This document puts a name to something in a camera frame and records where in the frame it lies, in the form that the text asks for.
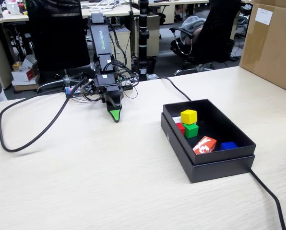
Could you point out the red wooden cube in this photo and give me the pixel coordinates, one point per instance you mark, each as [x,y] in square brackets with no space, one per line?
[179,128]

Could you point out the black mesh office chair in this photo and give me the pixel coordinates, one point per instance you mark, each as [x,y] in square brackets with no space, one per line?
[59,36]

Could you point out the blue wooden cube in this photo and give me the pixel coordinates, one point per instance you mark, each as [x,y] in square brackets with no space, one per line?
[228,146]

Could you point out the black pole with white bands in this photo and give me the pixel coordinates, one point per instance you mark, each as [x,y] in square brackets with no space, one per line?
[143,31]

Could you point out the cola bottle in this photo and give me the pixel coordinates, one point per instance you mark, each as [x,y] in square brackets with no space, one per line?
[21,6]

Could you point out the orange printed small box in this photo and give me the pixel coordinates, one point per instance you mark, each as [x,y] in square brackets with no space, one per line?
[204,146]

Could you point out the white shipping label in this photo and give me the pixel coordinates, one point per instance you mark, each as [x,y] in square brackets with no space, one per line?
[264,15]

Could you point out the robot controller board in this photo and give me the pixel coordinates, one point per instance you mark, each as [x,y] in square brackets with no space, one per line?
[69,91]

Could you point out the black chair with chrome arms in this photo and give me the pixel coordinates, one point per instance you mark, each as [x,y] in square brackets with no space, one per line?
[217,36]

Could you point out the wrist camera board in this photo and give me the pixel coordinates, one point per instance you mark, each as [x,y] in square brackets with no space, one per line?
[88,87]

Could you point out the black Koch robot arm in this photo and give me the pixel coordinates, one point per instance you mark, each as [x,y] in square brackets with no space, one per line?
[101,40]

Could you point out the yellow wooden cube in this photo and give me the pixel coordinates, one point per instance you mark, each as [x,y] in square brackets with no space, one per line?
[189,117]

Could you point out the white folding laptop stand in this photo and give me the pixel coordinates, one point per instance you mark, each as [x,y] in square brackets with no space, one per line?
[102,7]

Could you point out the tall beige side cabinet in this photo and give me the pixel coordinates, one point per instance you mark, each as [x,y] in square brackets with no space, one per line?
[1,48]

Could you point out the narrow beige cabinet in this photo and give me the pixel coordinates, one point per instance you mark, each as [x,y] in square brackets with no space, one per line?
[153,36]

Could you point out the yellow tape roll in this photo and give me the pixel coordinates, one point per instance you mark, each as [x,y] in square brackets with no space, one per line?
[17,64]

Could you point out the white open cardboard box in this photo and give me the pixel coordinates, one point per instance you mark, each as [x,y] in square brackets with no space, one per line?
[21,76]

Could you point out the black cardboard box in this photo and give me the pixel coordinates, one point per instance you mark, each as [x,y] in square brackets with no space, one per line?
[217,129]

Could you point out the beige office desk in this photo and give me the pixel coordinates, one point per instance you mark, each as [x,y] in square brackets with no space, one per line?
[13,18]

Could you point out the green wooden cube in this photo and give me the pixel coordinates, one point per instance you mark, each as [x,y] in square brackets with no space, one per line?
[191,130]

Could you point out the grey blanket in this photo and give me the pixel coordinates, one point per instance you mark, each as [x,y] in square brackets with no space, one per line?
[193,22]

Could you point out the large brown cardboard box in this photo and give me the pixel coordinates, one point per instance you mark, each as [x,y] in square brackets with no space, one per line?
[272,52]

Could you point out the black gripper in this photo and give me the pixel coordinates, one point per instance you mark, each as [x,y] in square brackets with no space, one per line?
[105,81]

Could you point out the white rectangular block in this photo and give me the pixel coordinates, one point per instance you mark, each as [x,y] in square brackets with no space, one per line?
[176,119]

